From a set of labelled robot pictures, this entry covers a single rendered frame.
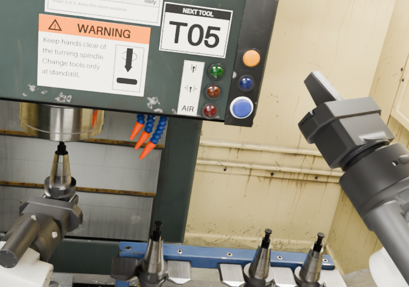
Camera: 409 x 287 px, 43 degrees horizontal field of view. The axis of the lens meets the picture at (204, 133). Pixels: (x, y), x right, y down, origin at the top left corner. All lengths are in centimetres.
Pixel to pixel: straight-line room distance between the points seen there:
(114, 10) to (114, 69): 9
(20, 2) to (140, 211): 100
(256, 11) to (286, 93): 119
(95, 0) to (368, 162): 42
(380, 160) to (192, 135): 102
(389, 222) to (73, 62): 48
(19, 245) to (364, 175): 55
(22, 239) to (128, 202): 76
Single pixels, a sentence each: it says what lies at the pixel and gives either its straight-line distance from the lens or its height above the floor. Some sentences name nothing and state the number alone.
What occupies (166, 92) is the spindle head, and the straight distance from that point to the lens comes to 80.
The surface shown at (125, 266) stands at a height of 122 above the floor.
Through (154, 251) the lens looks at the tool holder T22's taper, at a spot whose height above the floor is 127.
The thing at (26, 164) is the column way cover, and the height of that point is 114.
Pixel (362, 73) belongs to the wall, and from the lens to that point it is 202.
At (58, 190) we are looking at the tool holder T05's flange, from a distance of 109.
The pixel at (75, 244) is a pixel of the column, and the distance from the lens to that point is 175.
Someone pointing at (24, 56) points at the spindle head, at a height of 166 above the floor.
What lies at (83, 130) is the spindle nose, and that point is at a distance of 98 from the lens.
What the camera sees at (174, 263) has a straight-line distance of 112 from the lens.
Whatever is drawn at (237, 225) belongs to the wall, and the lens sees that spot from 219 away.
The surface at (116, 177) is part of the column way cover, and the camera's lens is 159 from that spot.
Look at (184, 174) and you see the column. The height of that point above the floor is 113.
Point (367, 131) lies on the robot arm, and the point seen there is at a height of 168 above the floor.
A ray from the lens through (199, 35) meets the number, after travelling 78.
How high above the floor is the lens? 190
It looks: 23 degrees down
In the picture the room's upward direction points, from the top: 9 degrees clockwise
